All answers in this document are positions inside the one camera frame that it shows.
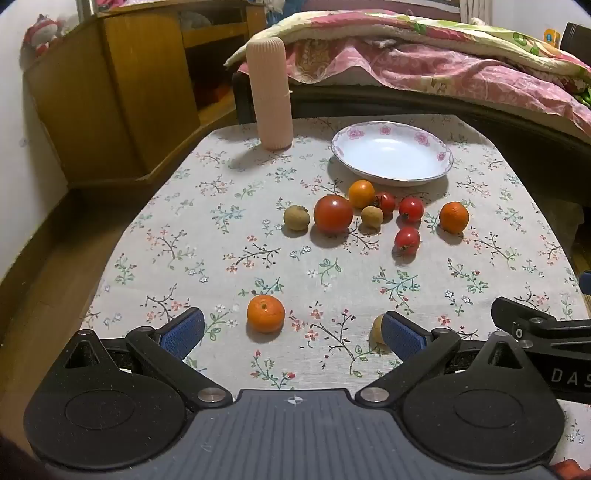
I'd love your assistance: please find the floral printed tablecloth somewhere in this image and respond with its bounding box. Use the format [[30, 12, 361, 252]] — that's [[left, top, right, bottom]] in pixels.
[[78, 114, 581, 467]]

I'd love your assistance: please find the dark purple headboard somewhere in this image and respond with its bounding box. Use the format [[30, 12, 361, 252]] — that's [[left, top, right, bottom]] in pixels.
[[286, 0, 462, 14]]

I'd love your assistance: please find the pink lace trimmed cloth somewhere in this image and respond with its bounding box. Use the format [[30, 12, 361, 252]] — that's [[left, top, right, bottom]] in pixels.
[[95, 0, 160, 12]]

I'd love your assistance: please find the orange tangerine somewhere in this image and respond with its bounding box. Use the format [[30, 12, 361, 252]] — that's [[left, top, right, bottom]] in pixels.
[[247, 295, 286, 334], [348, 179, 376, 209], [439, 202, 470, 234]]

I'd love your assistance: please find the red cherry tomato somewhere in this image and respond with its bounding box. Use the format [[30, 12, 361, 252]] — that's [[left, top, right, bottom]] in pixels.
[[398, 196, 424, 224], [394, 226, 421, 256], [373, 192, 398, 216]]

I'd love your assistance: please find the pink ribbed cylinder container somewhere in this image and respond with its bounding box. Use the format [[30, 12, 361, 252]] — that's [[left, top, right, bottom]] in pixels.
[[246, 38, 294, 151]]

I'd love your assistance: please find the white floral rimmed plate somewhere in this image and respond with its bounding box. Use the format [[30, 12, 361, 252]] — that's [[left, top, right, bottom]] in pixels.
[[331, 121, 454, 187]]

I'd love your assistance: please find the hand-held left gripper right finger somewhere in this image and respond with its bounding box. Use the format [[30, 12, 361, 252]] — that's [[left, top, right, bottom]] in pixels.
[[355, 311, 539, 411]]

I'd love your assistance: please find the black box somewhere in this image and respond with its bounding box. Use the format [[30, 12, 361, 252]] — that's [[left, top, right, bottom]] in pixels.
[[561, 22, 591, 52]]

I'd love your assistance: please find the dark bed frame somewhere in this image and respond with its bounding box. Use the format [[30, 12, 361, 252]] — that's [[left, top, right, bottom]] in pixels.
[[232, 71, 591, 158]]

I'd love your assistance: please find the red white plush toy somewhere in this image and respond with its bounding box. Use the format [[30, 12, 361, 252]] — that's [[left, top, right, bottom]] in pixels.
[[23, 14, 70, 58]]

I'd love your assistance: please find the pink floral quilt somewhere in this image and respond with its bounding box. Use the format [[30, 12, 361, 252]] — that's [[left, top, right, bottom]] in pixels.
[[225, 10, 591, 139]]

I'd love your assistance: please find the white pleated curtain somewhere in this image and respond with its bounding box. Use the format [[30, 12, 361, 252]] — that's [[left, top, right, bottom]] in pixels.
[[460, 0, 490, 24]]

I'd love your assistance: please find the grey cloth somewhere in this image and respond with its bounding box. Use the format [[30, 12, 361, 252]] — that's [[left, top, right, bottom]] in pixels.
[[179, 11, 213, 29]]

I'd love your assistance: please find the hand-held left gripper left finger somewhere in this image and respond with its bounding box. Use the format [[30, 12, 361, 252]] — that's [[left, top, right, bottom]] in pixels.
[[62, 307, 234, 411]]

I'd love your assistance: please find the large red tomato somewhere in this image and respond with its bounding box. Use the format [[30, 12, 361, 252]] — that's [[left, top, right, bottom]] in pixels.
[[313, 194, 354, 234]]

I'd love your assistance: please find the wooden cabinet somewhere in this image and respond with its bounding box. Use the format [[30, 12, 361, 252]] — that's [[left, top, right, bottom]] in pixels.
[[23, 0, 269, 186]]

